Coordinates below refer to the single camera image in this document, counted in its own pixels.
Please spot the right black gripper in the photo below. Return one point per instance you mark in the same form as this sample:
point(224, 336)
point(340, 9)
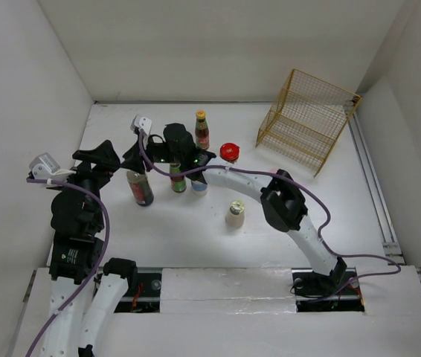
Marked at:
point(134, 161)

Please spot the red-lid chili sauce jar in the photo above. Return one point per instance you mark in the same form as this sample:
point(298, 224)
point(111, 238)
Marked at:
point(229, 152)

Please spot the silver-cap salt shaker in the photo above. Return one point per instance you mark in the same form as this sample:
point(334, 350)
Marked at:
point(199, 188)

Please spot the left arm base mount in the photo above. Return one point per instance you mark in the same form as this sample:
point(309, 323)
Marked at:
point(144, 295)

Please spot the yellow-cap green-label sauce bottle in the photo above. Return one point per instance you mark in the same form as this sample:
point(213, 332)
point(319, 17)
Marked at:
point(178, 183)

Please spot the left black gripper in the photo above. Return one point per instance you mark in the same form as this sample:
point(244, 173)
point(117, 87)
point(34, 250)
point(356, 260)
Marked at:
point(105, 156)

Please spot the dark soy sauce bottle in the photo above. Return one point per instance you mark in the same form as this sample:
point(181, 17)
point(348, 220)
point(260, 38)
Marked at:
point(140, 188)

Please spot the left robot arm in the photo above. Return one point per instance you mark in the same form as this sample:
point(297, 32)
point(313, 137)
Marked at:
point(84, 290)

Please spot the yellow-cap red-label sauce bottle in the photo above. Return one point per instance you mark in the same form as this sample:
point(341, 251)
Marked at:
point(202, 130)

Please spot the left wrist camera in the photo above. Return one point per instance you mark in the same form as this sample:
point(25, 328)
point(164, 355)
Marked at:
point(45, 167)

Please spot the beige squeeze bottle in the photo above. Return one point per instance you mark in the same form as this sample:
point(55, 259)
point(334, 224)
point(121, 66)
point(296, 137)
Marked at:
point(235, 215)

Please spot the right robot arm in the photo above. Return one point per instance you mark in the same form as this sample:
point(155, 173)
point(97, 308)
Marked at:
point(284, 205)

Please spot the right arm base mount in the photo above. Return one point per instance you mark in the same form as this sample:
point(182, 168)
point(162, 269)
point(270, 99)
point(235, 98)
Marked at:
point(317, 294)

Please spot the yellow wire rack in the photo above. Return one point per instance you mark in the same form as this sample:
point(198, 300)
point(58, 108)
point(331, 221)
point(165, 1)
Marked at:
point(306, 120)

